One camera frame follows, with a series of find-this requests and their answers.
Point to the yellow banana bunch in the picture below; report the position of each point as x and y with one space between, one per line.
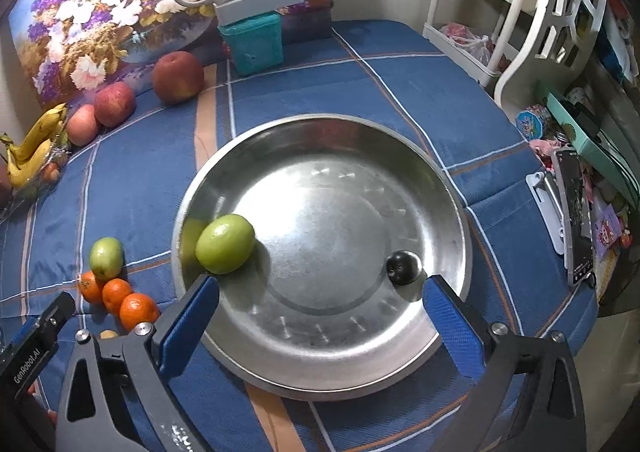
32 147

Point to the flat teal box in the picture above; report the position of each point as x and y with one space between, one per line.
590 142

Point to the round colourful tin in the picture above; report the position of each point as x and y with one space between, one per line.
532 122

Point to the white power strip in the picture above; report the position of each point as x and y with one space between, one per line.
260 0

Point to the white phone holder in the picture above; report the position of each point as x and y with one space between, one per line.
545 202

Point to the dark plum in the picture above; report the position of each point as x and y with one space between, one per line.
404 268

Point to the orange tangerine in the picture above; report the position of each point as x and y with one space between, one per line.
116 294
139 312
91 288

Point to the teal plastic box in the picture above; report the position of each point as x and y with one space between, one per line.
255 45

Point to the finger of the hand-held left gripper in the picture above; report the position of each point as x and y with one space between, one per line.
57 309

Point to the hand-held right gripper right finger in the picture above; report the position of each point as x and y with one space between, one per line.
450 317

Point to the small brown kiwi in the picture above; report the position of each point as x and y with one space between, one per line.
108 334

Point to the round metal plate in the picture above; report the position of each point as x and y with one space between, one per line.
325 232

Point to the large dark red apple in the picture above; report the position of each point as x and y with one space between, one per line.
177 77

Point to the small orange fruit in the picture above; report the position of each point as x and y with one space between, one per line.
51 174

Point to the clear plastic fruit container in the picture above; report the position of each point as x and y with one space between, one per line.
20 199

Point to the pale pink apple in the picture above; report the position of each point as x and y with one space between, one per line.
82 126

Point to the clear plastic bag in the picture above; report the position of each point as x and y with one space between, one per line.
467 40

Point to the blue plaid tablecloth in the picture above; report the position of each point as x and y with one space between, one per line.
375 82

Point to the medium red apple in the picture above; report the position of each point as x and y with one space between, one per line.
115 104

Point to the black smartphone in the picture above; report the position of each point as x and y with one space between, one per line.
575 217

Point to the green jujube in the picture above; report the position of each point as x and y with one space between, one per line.
225 243
106 257

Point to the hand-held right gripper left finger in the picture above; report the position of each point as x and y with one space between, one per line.
187 319

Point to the small red object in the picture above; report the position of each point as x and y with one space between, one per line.
227 51

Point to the white lattice shelf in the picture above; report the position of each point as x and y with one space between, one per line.
550 7

